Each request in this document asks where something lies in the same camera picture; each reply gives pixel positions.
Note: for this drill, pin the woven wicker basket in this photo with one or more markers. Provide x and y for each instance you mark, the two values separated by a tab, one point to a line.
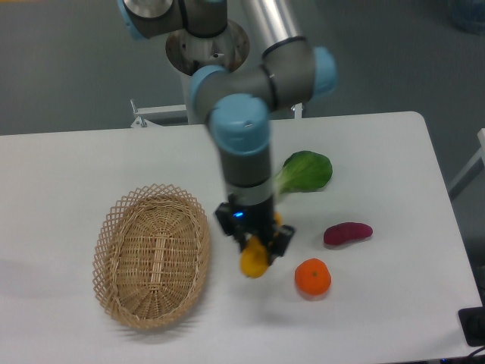
151	258

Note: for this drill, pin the purple sweet potato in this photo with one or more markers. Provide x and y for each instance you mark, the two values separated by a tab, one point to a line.
346	232

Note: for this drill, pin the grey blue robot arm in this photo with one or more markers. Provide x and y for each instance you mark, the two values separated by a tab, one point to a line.
234	104

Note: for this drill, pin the orange tangerine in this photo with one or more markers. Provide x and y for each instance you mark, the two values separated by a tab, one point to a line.
313	277

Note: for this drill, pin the yellow mango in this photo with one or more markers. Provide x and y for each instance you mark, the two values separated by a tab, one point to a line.
256	258

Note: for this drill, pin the white frame at right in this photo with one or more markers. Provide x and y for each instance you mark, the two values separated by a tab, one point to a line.
469	171

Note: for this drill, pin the green bok choy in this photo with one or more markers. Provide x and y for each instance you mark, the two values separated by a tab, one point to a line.
303	172

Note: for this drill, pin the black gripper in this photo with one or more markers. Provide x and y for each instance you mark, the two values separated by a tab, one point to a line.
239	221

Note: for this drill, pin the black device at edge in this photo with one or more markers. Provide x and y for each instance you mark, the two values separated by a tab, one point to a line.
472	323

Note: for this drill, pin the white metal base frame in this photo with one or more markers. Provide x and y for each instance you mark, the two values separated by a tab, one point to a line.
173	115

